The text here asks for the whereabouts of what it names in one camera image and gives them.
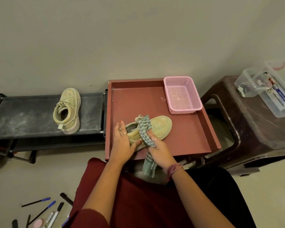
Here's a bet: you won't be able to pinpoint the clear plastic storage box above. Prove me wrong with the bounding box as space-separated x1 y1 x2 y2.
234 60 285 118

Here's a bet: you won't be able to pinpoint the pink round eraser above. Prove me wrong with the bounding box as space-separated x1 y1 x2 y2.
33 218 46 228

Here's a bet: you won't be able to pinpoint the bunch of keys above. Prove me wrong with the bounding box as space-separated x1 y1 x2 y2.
237 82 250 97

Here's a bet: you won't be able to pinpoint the green checked cloth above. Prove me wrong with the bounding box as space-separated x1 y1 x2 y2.
135 114 158 178

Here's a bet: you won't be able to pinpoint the black shoe rack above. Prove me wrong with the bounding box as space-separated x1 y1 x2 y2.
0 89 109 165

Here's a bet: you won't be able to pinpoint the pink thread wristband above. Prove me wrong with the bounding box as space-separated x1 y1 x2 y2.
166 163 184 181

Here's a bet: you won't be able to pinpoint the black pen blue cap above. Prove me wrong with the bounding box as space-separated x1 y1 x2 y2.
28 200 56 225
21 197 51 208

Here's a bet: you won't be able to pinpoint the pink plastic basket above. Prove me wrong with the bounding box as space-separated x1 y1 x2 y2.
163 76 203 114

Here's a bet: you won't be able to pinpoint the red square tray table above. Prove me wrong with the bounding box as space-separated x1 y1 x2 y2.
104 78 222 162

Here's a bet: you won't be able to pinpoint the dark brown plastic stool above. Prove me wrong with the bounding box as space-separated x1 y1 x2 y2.
200 75 285 176

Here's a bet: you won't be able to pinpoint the person's right forearm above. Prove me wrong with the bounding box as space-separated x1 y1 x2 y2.
168 167 236 228

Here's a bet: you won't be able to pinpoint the black and white marker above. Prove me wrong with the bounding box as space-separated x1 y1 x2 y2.
47 202 65 228

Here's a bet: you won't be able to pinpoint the black trousers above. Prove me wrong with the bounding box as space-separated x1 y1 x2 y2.
167 166 257 228

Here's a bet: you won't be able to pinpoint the person's left hand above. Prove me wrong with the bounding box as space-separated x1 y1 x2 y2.
108 120 143 164

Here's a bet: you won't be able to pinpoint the person's right hand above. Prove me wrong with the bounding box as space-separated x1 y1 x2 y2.
146 129 178 172

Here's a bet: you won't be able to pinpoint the person's left forearm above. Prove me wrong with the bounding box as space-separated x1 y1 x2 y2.
82 161 131 222

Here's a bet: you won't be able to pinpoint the beige sneaker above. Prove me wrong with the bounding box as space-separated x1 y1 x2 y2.
53 87 82 135
124 115 173 151

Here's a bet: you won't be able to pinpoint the maroon garment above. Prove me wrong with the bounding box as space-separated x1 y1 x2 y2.
67 158 206 228

